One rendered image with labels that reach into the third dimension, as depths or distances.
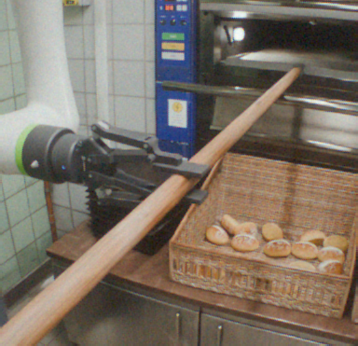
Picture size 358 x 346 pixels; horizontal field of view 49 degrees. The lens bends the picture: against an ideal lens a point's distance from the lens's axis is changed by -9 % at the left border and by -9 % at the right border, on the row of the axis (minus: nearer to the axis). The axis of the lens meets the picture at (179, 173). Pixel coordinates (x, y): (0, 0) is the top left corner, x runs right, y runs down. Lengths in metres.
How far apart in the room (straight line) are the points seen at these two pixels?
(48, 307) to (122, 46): 1.48
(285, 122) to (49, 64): 0.97
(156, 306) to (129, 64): 0.94
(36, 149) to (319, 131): 1.08
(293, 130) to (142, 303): 0.80
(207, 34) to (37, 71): 0.90
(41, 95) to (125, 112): 1.02
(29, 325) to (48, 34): 0.57
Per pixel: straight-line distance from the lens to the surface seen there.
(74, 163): 0.64
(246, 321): 1.30
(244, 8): 1.38
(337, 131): 1.52
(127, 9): 1.73
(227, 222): 1.57
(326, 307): 1.31
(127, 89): 1.77
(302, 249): 1.47
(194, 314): 1.35
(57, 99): 0.81
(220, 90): 1.19
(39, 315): 0.36
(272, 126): 1.55
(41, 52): 0.80
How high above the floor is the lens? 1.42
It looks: 23 degrees down
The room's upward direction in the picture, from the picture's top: straight up
